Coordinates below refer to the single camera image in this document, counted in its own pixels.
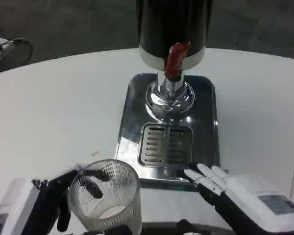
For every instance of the slotted steel drip grid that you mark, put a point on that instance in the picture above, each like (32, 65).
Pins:
(166, 147)

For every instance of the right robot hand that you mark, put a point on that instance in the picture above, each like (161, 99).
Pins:
(247, 198)

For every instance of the black drink dispenser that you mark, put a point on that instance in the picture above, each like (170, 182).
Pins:
(172, 49)

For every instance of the steel drip tray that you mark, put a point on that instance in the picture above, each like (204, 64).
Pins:
(169, 127)

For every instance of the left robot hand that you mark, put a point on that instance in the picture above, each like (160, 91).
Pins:
(47, 193)

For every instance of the red dispenser tap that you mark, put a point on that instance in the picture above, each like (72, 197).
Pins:
(176, 58)

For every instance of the clear ribbed glass cup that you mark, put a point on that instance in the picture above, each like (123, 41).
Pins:
(107, 195)

